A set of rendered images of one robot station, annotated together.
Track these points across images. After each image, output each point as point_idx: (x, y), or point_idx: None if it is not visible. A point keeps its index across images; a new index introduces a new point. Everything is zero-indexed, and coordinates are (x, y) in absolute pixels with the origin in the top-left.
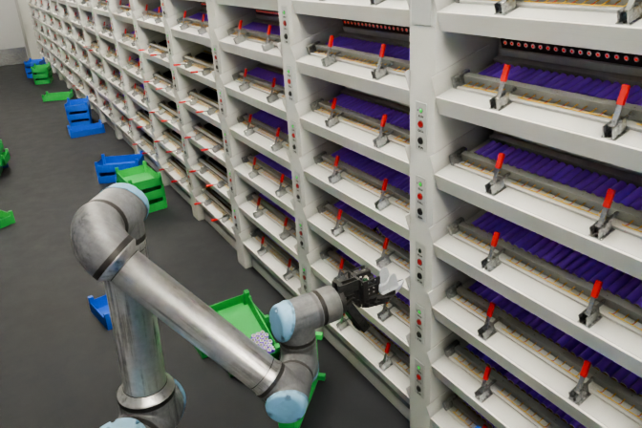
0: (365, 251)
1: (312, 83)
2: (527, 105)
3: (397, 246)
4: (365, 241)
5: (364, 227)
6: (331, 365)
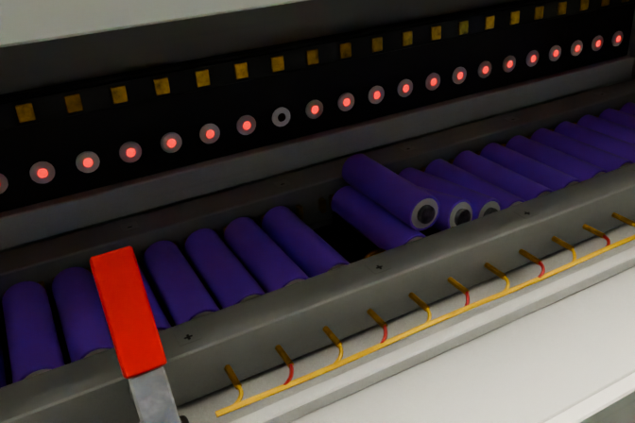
0: (596, 336)
1: None
2: None
3: (630, 165)
4: (475, 315)
5: (350, 274)
6: None
